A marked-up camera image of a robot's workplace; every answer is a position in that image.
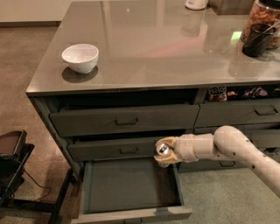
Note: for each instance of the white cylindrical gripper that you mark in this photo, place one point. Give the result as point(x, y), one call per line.
point(186, 148)

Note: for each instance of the silver redbull can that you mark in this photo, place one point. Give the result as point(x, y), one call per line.
point(162, 153)

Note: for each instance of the grey middle left drawer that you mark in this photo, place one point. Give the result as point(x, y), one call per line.
point(143, 147)

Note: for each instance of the grey top left drawer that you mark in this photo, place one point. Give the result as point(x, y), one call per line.
point(85, 122)

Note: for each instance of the grey bottom right drawer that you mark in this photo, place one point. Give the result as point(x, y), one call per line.
point(209, 165)

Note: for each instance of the grey open bottom drawer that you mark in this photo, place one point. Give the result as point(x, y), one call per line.
point(130, 191)

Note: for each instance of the snack bag in drawer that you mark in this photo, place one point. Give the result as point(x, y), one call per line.
point(217, 94)

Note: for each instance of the grey cabinet with counter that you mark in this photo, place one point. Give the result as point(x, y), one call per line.
point(151, 53)

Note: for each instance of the grey middle right drawer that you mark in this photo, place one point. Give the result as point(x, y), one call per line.
point(262, 138)

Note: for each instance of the grey top right drawer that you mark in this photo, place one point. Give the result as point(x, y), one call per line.
point(238, 113)

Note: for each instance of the white container on counter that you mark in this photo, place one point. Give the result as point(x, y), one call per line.
point(196, 5)

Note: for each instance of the dark box on counter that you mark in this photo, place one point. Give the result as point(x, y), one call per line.
point(231, 7)

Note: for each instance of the white ceramic bowl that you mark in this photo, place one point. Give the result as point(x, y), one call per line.
point(81, 58)

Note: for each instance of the glass jar of snacks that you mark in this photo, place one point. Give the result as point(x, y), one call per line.
point(266, 12)

